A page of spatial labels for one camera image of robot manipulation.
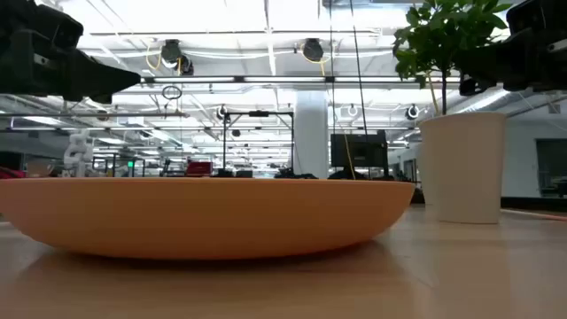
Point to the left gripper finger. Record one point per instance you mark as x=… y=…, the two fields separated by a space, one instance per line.
x=102 y=82

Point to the green plant in white pot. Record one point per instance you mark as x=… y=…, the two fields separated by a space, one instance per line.
x=438 y=35

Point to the black computer monitor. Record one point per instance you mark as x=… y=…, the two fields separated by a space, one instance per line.
x=359 y=150

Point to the red and black object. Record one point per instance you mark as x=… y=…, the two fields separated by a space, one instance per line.
x=9 y=173

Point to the white square column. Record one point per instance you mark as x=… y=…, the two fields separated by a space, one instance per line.
x=311 y=133

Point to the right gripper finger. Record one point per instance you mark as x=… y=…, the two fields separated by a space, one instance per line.
x=485 y=66

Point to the white robot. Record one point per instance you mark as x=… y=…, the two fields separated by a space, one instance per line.
x=77 y=153

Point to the orange round plate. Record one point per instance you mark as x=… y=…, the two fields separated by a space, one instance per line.
x=204 y=217

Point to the red box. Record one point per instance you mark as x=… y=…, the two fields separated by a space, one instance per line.
x=199 y=169

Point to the long linear ceiling light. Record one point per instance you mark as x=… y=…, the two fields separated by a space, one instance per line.
x=283 y=79

